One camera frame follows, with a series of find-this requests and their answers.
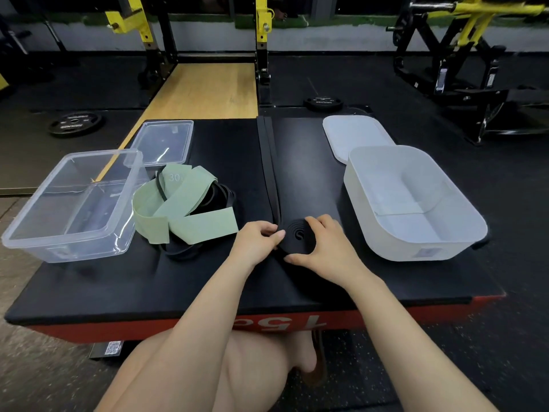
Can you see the person's left hand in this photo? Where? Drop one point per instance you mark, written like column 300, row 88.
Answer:
column 255, row 244

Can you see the person's right hand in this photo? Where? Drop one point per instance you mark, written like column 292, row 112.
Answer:
column 334, row 255

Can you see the thin black resistance band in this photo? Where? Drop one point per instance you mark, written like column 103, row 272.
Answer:
column 218, row 197

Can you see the wide black resistance band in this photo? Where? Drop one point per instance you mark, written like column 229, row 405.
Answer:
column 270, row 171

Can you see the white plastic bin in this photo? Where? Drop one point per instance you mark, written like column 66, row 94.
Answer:
column 411, row 205

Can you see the clear plastic container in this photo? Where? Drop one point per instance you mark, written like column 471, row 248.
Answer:
column 73, row 208

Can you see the person's right forearm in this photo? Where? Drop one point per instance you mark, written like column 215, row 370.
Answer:
column 416, row 351

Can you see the person's left forearm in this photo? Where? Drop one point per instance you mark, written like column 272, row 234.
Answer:
column 184, row 343

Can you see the person's left leg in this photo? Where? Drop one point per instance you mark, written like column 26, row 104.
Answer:
column 257, row 369

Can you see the brown sandal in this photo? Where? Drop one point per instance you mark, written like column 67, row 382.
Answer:
column 319, row 364

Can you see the white plastic lid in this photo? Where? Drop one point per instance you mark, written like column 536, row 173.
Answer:
column 356, row 137

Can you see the black plyo platform red side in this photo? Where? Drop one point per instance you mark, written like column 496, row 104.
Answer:
column 128, row 283

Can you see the clear plastic lid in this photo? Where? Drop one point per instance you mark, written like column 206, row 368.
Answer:
column 163, row 141

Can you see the black weight plate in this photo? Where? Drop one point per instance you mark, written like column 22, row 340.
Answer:
column 75, row 123
column 324, row 104

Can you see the wooden lifting platform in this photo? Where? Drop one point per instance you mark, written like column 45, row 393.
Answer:
column 208, row 92

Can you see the yellow black squat rack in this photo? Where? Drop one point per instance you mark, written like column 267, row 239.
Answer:
column 263, row 21

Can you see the yellow black exercise machine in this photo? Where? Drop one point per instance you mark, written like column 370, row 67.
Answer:
column 459, row 42

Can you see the black upright bar holder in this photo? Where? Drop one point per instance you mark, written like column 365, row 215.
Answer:
column 55, row 34

